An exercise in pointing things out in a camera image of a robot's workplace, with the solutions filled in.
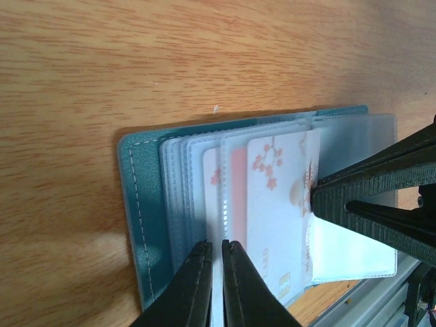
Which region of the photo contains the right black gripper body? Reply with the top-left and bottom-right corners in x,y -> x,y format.
405,184 -> 435,326

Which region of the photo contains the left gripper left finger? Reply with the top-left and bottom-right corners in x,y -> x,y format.
132,241 -> 213,327

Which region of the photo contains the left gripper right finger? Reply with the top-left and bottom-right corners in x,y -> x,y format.
221,240 -> 300,326

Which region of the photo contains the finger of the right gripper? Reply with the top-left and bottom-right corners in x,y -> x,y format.
311,166 -> 435,267
316,123 -> 435,191

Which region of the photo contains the blue card holder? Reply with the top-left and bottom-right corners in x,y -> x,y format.
118,106 -> 397,324

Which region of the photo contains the red card in holder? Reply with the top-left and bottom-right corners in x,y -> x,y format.
231,147 -> 247,247

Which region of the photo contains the front aluminium rail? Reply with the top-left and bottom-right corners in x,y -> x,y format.
310,254 -> 420,327

